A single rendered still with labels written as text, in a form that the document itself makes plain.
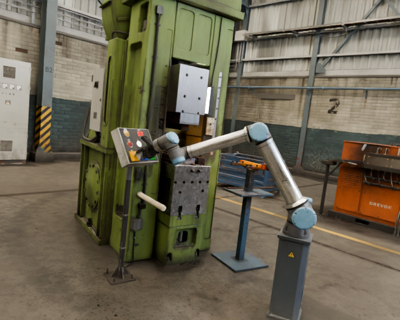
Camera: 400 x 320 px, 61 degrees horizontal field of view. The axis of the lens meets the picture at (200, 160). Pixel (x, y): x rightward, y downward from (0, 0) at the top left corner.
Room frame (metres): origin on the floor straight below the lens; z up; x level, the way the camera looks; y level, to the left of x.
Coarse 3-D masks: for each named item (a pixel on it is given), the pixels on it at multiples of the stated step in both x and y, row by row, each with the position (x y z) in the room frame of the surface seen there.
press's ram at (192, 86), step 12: (180, 72) 2.88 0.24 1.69; (192, 72) 2.95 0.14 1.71; (204, 72) 3.02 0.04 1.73; (180, 84) 2.89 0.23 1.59; (192, 84) 2.95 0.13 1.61; (204, 84) 3.03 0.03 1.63; (168, 96) 3.00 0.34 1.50; (180, 96) 2.89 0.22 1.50; (192, 96) 2.96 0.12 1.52; (204, 96) 3.03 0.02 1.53; (168, 108) 2.98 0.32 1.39; (180, 108) 2.90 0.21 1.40; (192, 108) 2.97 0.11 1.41; (204, 108) 3.04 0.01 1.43
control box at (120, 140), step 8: (120, 128) 2.43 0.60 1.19; (128, 128) 2.51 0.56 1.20; (112, 136) 2.44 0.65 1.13; (120, 136) 2.40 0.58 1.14; (128, 136) 2.47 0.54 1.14; (136, 136) 2.54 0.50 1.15; (120, 144) 2.40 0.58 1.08; (136, 144) 2.50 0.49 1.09; (144, 144) 2.58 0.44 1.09; (120, 152) 2.39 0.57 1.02; (128, 152) 2.39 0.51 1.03; (120, 160) 2.39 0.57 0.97; (128, 160) 2.36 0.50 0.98; (152, 160) 2.58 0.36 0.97
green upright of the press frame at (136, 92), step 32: (160, 0) 2.89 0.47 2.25; (160, 32) 2.91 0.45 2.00; (128, 64) 3.16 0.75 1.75; (160, 64) 2.92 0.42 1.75; (128, 96) 3.17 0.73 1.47; (160, 96) 2.94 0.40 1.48; (160, 128) 2.99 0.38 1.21; (160, 160) 2.97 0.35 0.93; (128, 224) 2.86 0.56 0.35; (128, 256) 2.85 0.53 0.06
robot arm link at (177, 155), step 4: (172, 148) 2.22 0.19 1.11; (176, 148) 2.23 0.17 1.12; (168, 152) 2.24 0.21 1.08; (172, 152) 2.22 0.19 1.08; (176, 152) 2.22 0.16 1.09; (180, 152) 2.24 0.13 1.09; (184, 152) 2.32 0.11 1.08; (172, 156) 2.22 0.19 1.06; (176, 156) 2.22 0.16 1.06; (180, 156) 2.23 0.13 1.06; (184, 156) 2.30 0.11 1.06; (172, 160) 2.23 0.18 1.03; (176, 160) 2.22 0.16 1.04; (180, 160) 2.22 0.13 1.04; (184, 160) 2.24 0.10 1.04; (176, 164) 2.25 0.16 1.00
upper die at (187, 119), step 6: (168, 114) 3.07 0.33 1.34; (174, 114) 2.99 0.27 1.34; (180, 114) 2.90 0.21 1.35; (186, 114) 2.94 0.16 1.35; (192, 114) 2.97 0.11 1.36; (168, 120) 3.06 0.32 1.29; (174, 120) 2.98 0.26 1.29; (180, 120) 2.91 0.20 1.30; (186, 120) 2.94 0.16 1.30; (192, 120) 2.98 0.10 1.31; (198, 120) 3.01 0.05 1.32
